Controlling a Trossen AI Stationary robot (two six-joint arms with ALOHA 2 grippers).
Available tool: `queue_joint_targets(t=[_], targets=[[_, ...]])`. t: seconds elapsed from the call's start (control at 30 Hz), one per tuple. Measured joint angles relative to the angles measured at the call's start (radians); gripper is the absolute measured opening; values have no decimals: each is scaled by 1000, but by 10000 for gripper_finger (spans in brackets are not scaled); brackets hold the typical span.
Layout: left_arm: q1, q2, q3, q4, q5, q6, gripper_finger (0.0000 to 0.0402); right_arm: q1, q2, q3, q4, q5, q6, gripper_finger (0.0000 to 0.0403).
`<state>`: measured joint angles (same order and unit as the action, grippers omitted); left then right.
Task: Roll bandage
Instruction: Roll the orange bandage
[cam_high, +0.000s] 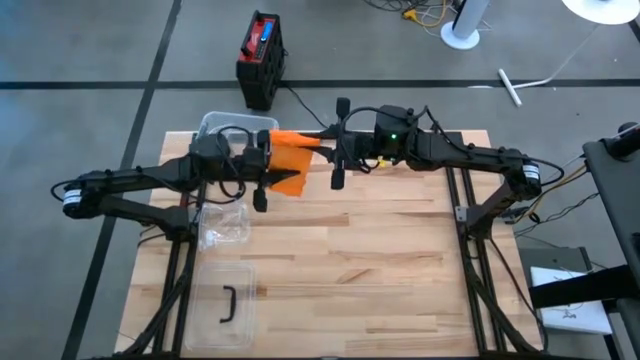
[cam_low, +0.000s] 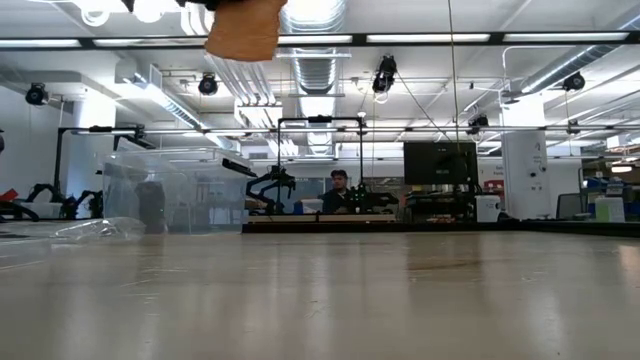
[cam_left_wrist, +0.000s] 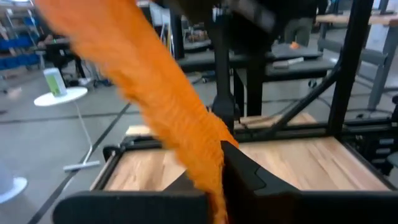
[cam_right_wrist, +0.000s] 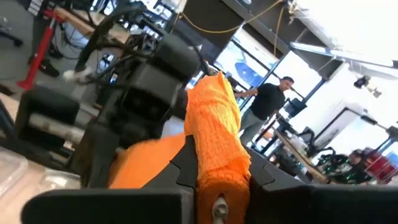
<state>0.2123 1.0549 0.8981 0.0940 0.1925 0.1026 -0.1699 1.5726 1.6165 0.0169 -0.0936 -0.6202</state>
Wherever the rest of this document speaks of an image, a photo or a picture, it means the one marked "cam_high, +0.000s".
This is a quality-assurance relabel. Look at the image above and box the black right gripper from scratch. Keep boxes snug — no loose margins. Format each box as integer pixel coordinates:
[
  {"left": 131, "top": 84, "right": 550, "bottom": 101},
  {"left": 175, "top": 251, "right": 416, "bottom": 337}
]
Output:
[{"left": 298, "top": 97, "right": 419, "bottom": 191}]

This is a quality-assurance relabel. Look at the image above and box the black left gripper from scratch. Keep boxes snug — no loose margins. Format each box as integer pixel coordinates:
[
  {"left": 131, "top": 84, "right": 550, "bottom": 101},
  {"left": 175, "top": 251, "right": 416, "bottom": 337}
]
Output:
[{"left": 234, "top": 129, "right": 302, "bottom": 214}]

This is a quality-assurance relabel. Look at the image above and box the orange elastic bandage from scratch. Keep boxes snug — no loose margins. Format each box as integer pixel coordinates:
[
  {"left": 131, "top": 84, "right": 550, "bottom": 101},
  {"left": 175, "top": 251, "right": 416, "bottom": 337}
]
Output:
[{"left": 268, "top": 129, "right": 321, "bottom": 198}]

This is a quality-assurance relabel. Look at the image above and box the clear plastic bin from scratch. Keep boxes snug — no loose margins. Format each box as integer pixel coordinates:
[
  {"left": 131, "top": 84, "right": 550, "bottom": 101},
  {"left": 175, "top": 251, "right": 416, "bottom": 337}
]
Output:
[{"left": 198, "top": 110, "right": 280, "bottom": 151}]

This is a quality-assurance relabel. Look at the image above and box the clear plastic bag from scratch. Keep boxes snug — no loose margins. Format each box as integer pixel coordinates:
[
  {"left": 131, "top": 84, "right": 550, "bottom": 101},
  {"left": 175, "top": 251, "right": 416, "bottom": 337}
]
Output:
[{"left": 197, "top": 201, "right": 252, "bottom": 252}]

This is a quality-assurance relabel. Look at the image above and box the clear lid with black handle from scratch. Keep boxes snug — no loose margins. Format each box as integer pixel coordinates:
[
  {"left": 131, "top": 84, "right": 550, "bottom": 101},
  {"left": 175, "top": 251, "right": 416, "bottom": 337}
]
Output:
[{"left": 183, "top": 262, "right": 257, "bottom": 351}]

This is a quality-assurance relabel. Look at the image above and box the black and red battery box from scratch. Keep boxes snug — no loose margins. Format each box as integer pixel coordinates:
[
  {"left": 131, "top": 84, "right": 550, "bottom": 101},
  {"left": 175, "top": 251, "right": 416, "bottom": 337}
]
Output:
[{"left": 235, "top": 9, "right": 287, "bottom": 112}]

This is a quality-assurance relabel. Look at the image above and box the black cart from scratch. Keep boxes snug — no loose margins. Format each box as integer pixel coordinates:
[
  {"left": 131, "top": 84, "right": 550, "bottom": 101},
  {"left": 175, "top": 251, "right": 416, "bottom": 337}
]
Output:
[{"left": 528, "top": 122, "right": 640, "bottom": 360}]

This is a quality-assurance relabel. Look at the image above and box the white paper sheet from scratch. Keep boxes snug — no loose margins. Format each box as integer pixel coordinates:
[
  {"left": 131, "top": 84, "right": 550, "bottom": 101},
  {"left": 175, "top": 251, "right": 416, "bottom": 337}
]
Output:
[{"left": 529, "top": 266, "right": 614, "bottom": 336}]

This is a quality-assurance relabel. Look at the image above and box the white round table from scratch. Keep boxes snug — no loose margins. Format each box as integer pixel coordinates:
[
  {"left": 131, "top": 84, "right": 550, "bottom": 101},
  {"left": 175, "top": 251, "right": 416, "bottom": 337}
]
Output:
[{"left": 497, "top": 0, "right": 640, "bottom": 108}]

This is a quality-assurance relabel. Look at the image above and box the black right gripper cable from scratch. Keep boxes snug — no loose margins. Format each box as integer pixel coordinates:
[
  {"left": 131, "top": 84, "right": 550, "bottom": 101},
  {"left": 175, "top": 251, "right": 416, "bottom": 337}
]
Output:
[{"left": 339, "top": 104, "right": 431, "bottom": 174}]

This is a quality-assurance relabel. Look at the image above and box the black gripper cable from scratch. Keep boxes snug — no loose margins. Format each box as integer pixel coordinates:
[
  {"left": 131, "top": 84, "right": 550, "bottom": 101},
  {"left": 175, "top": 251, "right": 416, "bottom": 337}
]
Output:
[
  {"left": 214, "top": 125, "right": 251, "bottom": 201},
  {"left": 339, "top": 104, "right": 431, "bottom": 174}
]

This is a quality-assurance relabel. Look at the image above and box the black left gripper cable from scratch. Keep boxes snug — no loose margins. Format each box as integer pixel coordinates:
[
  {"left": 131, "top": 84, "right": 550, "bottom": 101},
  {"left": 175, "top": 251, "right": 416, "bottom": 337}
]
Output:
[{"left": 214, "top": 125, "right": 251, "bottom": 201}]

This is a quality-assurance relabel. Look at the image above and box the black floor cable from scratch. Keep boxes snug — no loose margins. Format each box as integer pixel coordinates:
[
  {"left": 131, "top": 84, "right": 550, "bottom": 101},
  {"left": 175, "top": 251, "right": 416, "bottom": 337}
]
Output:
[{"left": 279, "top": 82, "right": 331, "bottom": 131}]

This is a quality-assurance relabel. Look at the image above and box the yellow floor cable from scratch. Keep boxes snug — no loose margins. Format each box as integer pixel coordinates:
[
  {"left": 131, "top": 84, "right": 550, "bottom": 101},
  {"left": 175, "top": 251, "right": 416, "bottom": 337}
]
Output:
[{"left": 402, "top": 0, "right": 454, "bottom": 29}]

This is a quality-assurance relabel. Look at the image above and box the white pedestal stand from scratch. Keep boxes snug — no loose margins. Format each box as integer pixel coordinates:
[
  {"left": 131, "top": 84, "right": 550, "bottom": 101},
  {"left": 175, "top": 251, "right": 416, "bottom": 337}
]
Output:
[{"left": 439, "top": 0, "right": 491, "bottom": 51}]

